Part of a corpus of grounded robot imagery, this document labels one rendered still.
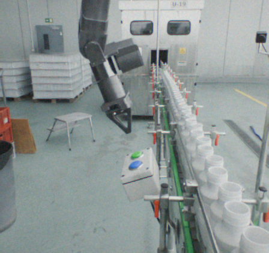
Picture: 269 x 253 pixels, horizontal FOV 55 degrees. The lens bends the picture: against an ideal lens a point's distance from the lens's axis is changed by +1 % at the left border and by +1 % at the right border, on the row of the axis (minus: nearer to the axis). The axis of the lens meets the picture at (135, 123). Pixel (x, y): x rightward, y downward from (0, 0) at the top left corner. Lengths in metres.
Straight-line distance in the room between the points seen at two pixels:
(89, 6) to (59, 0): 10.35
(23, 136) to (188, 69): 2.92
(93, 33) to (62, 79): 6.13
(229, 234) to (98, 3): 0.47
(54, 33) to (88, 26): 10.28
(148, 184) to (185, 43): 4.25
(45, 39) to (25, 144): 7.64
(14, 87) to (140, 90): 3.62
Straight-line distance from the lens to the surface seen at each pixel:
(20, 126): 3.61
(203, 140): 0.72
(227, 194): 0.48
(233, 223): 0.44
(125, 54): 0.63
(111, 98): 0.64
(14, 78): 7.26
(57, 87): 6.76
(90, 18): 0.57
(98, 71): 0.64
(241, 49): 10.77
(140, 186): 0.64
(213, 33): 10.50
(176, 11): 4.79
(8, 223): 2.42
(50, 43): 10.91
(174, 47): 4.76
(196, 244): 0.61
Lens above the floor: 1.40
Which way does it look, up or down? 17 degrees down
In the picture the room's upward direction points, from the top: straight up
